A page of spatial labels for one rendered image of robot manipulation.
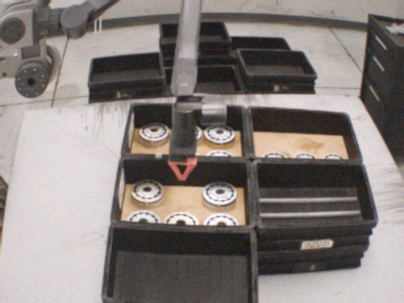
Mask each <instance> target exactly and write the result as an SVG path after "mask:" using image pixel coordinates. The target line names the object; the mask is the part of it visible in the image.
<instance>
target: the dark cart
mask: <svg viewBox="0 0 404 303"><path fill-rule="evenodd" d="M393 24H398V26H400V25H402V24H404V19H401V18H397V17H389V16H380V15H375V14H371V13H369V14H368V24H367V25H368V27H367V34H366V43H365V44H366V45H365V57H364V63H363V65H364V66H363V72H362V78H361V89H360V95H359V99H360V100H361V101H362V102H363V104H364V106H365V108H366V110H367V111H368V114H369V115H370V117H371V119H372V120H373V121H374V124H375V126H376V128H377V130H378V131H379V133H380V135H381V136H382V139H383V141H384V143H385V144H386V145H387V148H388V151H389V152H390V153H391V155H395V154H404V36H401V35H400V34H395V33H392V34H391V33H390V32H389V31H387V30H386V28H385V27H392V25H393Z"/></svg>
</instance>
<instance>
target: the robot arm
mask: <svg viewBox="0 0 404 303"><path fill-rule="evenodd" d="M120 1H121V0H86V1H85V2H83V3H82V4H80V5H78V4H76V5H72V6H68V7H66V8H57V9H51V7H50V6H48V7H43V8H42V0H40V1H37V2H36V4H35V6H34V8H33V10H32V24H33V26H32V27H33V29H32V31H33V33H32V34H33V44H34V45H36V44H39V41H40V39H41V36H43V35H49V33H50V30H55V29H60V26H61V28H62V30H63V31H64V33H65V35H66V38H67V40H68V41H69V39H71V40H73V39H81V38H82V37H83V36H85V35H86V34H87V32H88V29H89V25H90V24H92V23H93V22H95V20H97V19H98V18H99V17H100V16H101V15H102V14H103V13H104V12H106V11H107V10H108V9H109V8H111V7H112V6H114V5H115V4H117V3H118V2H120ZM202 1H203V0H181V11H180V16H179V24H178V39H177V41H176V50H175V57H174V68H173V73H172V81H171V91H172V94H173V95H174V96H175V102H174V104H173V114H172V129H171V133H170V145H169V159H168V163H169V164H170V166H171V169H172V170H173V171H174V172H175V173H176V175H177V176H178V178H179V181H184V180H186V178H187V177H188V175H189V173H190V172H191V170H192V169H193V168H194V166H195V165H196V161H197V159H195V158H196V153H197V139H198V136H197V130H195V128H196V126H195V123H196V110H198V118H199V121H200V123H201V125H211V124H213V125H225V124H226V103H225V98H224V96H222V95H212V94H205V93H193V89H194V86H196V77H197V61H198V46H199V37H200V19H201V10H202ZM177 164H182V165H188V169H187V170H185V173H184V174H183V175H181V174H180V172H179V170H178V167H177Z"/></svg>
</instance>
